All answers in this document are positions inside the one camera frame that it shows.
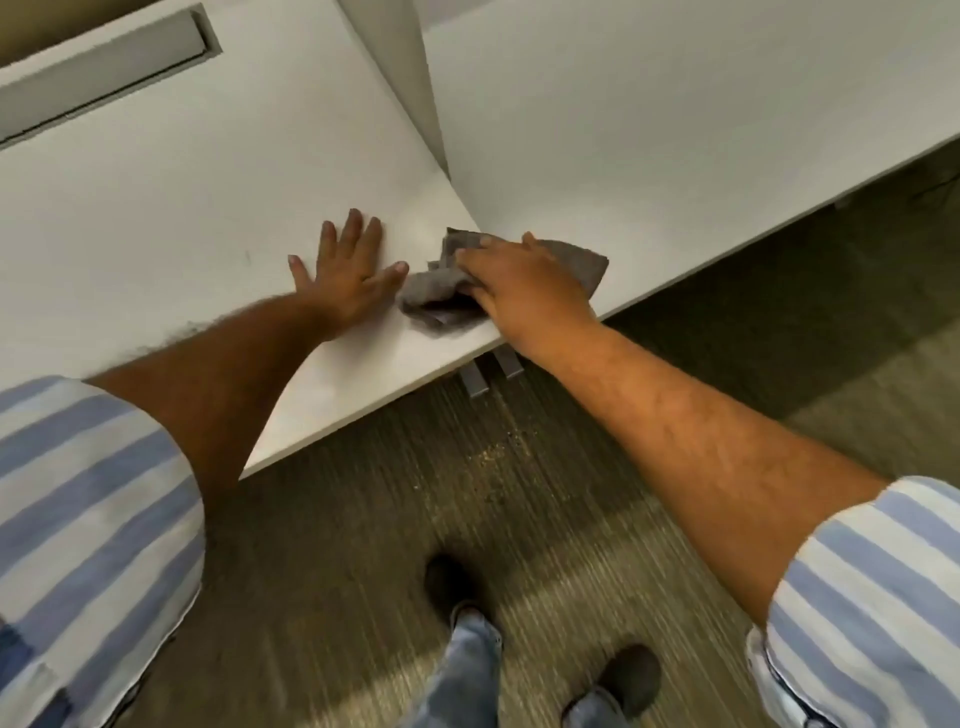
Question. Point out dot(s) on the person's right hand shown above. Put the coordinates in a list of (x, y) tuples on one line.
[(529, 296)]

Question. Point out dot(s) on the person's right fingers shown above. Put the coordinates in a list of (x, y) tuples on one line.
[(487, 255)]

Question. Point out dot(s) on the person's left thumb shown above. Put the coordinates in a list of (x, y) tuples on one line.
[(391, 275)]

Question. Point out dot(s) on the grey cleaning cloth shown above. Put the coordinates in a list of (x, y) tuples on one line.
[(435, 294)]

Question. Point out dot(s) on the white desk divider panel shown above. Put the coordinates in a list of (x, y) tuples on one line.
[(401, 67)]

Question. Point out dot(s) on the person's right forearm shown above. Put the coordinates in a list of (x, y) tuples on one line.
[(697, 450)]

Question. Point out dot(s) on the person's left middle finger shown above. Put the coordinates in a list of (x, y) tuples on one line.
[(351, 232)]

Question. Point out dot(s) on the person's left forearm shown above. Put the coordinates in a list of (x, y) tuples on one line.
[(217, 375)]

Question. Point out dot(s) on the black shoe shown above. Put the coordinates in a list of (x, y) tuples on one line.
[(634, 675), (454, 581)]

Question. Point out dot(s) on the grey desk leg foot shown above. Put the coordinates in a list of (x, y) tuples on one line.
[(508, 364), (476, 379)]

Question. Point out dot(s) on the blue white striped shirt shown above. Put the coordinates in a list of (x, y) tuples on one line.
[(82, 495)]

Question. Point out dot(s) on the person's left hand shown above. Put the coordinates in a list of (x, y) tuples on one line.
[(346, 289)]

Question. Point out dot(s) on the person's left little finger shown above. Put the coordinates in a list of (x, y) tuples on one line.
[(300, 272)]

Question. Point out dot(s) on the blue jeans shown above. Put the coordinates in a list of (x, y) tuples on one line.
[(461, 667)]

